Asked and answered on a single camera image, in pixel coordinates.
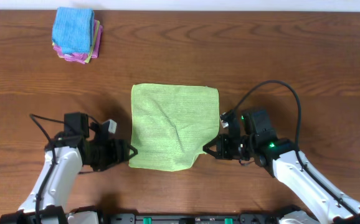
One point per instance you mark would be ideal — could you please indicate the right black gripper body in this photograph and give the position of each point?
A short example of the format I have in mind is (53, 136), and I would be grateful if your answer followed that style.
(236, 148)

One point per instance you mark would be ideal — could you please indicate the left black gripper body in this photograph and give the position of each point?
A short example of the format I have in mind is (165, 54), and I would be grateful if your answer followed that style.
(114, 152)

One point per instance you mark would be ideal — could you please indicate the green microfiber cloth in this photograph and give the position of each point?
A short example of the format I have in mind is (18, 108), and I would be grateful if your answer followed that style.
(171, 124)

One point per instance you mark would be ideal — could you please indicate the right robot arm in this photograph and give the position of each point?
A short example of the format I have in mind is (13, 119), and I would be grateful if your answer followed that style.
(282, 159)

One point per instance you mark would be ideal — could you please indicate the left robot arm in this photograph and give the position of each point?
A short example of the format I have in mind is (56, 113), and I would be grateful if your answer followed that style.
(64, 159)

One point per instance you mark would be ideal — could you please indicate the pink folded cloth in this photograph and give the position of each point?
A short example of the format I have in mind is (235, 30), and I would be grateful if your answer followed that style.
(96, 43)

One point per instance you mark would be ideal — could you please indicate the blue folded cloth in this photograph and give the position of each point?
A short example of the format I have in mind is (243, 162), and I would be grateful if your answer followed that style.
(73, 30)

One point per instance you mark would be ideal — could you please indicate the yellow-green folded cloth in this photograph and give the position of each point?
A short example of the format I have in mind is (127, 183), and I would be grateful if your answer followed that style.
(93, 43)

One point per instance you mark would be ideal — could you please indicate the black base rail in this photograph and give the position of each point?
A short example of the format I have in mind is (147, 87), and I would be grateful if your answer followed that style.
(245, 218)

